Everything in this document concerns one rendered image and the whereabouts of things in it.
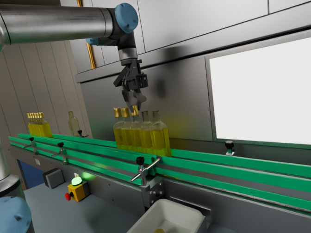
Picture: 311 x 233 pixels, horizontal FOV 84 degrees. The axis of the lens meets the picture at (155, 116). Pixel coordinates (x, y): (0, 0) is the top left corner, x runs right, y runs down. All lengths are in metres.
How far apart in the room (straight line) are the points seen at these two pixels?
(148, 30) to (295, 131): 0.69
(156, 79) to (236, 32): 0.36
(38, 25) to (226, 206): 0.69
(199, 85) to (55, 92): 3.06
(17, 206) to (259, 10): 0.83
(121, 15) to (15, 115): 3.11
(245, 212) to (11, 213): 0.59
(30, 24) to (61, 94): 3.09
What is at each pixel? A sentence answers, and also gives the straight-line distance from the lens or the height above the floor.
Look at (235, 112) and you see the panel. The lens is 0.70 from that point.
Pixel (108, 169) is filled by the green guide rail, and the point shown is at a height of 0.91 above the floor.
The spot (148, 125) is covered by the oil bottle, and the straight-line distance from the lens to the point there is 0.72.
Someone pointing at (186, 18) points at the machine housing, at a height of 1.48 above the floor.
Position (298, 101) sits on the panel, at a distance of 0.67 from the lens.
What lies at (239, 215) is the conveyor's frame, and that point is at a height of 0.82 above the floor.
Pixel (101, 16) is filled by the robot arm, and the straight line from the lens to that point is 0.55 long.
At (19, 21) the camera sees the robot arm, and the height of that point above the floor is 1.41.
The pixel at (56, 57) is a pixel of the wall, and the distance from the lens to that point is 3.62.
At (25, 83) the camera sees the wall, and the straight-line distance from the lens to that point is 3.52.
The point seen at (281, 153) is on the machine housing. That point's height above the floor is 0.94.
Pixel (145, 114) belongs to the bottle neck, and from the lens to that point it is 0.72.
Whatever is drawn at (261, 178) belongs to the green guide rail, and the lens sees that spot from 0.58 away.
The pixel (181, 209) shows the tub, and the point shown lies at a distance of 0.65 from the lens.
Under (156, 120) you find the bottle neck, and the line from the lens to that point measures 0.69.
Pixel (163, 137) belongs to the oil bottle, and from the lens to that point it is 0.69.
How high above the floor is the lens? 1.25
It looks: 11 degrees down
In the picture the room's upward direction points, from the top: 9 degrees counter-clockwise
